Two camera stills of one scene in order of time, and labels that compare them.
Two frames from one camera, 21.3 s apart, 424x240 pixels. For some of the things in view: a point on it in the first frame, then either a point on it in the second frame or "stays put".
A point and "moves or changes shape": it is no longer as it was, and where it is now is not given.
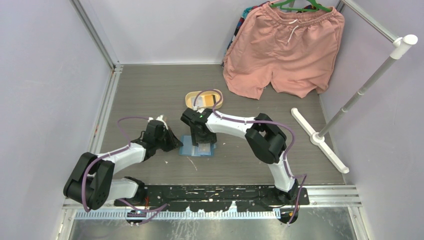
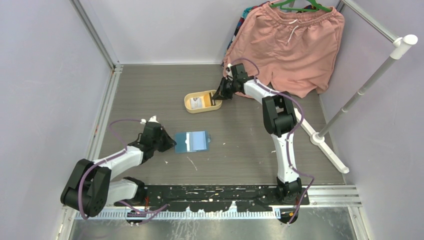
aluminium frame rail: x=100 y=126 stays put
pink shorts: x=297 y=51 stays put
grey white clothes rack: x=399 y=49 stays put
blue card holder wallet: x=188 y=149 moves or changes shape
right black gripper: x=212 y=138 → x=221 y=94
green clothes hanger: x=320 y=7 stays put
